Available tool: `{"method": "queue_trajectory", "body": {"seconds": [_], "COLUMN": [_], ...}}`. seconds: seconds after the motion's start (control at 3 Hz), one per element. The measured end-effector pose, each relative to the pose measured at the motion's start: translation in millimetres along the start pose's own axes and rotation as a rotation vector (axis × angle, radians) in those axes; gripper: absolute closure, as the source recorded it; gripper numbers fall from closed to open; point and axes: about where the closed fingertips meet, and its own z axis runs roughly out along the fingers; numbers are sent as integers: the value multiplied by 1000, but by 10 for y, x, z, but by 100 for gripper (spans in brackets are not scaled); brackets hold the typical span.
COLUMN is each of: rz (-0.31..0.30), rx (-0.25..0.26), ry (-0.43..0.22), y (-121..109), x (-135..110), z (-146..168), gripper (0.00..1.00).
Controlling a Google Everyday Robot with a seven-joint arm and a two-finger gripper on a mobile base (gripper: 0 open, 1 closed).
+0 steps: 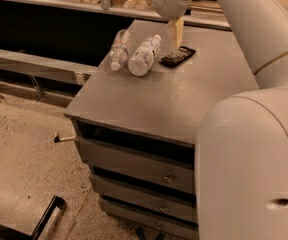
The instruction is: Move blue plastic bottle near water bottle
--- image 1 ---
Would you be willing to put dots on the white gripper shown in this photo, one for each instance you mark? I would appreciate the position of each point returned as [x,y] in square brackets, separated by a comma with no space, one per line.
[168,3]

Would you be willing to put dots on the blue labelled plastic bottle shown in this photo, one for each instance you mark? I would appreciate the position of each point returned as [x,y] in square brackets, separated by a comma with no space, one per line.
[143,58]

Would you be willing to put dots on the clear water bottle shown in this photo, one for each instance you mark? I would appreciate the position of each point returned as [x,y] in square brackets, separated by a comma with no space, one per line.
[119,52]

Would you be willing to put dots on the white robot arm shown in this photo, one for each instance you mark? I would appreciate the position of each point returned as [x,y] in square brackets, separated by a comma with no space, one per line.
[241,151]

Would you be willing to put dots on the grey bench beam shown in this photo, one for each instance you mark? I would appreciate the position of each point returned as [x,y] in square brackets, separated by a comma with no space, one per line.
[53,69]

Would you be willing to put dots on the top grey drawer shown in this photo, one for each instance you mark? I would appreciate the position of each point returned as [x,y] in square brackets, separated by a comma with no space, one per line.
[148,167]

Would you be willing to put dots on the grey drawer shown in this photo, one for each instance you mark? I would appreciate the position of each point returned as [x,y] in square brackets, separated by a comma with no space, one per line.
[150,219]
[148,167]
[149,199]

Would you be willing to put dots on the middle grey drawer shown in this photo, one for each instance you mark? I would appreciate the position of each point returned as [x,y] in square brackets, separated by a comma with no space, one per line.
[149,199]

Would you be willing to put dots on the bottom grey drawer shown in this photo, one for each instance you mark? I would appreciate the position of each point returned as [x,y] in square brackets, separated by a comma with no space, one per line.
[150,219]

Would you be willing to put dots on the side cabinet handle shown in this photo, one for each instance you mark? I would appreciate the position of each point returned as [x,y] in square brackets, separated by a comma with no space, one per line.
[57,138]

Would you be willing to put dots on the grey metal rail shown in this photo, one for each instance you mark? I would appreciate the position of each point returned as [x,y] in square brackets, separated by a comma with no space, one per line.
[132,13]

